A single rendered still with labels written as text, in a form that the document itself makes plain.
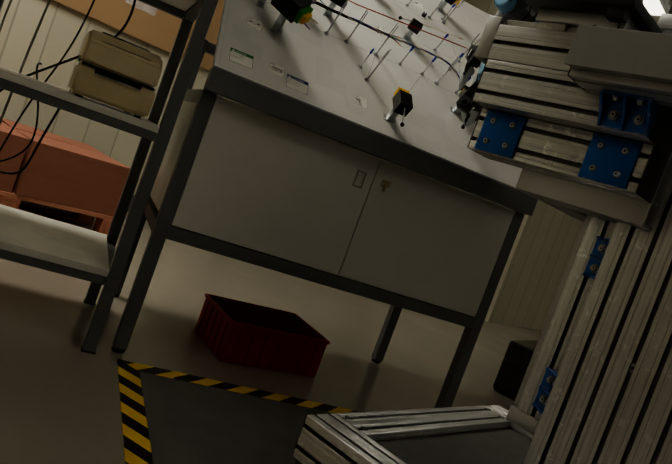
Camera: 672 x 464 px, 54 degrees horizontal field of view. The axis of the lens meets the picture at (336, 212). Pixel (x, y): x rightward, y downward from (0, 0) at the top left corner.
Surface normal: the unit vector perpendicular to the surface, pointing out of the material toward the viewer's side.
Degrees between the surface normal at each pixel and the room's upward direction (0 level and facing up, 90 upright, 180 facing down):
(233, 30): 45
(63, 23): 90
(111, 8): 90
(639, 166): 90
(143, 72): 72
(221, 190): 90
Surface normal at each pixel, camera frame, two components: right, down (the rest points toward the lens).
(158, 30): 0.69, 0.29
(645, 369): -0.64, -0.19
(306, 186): 0.33, 0.17
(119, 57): 0.47, -0.11
